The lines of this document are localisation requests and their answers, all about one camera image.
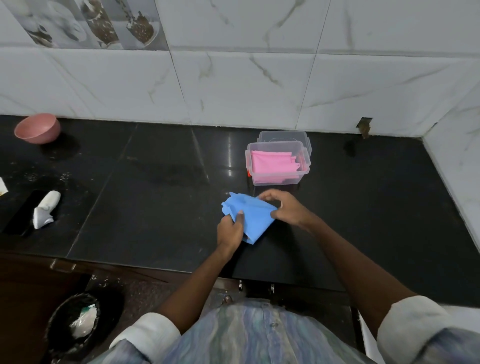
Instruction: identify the person's right hand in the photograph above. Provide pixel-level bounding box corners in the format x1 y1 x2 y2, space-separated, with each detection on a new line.
257 188 320 232

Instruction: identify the white crumpled paper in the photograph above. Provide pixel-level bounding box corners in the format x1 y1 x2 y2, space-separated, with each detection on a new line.
69 303 98 340

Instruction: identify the person's right forearm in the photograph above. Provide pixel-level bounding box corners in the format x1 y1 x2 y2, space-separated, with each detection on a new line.
305 215 419 338

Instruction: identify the pink bowl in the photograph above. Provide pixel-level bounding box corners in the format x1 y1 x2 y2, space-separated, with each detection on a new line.
14 113 62 145

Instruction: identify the black trash bin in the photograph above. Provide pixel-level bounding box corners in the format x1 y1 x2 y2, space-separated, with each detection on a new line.
44 292 101 359

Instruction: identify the white squeezed tube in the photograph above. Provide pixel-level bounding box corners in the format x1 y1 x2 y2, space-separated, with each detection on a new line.
32 190 62 230

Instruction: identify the black phone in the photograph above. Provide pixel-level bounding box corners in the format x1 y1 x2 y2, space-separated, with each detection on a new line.
1 189 50 237

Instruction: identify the person's left hand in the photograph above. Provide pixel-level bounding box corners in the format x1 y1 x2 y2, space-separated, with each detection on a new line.
216 209 245 258

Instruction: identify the transparent box lid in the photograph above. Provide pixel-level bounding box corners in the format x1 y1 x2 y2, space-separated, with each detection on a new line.
257 130 313 155

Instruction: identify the metal cabinet handle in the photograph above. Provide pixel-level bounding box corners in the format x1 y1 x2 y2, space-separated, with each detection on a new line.
49 258 78 274

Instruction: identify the transparent plastic box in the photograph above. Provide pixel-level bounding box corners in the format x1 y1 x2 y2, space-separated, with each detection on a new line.
245 140 311 187

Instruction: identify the person's left forearm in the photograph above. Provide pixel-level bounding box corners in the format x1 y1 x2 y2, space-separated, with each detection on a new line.
155 245 237 335

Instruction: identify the blue streaked shirt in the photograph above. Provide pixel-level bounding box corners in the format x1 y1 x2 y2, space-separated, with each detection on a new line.
88 296 480 364

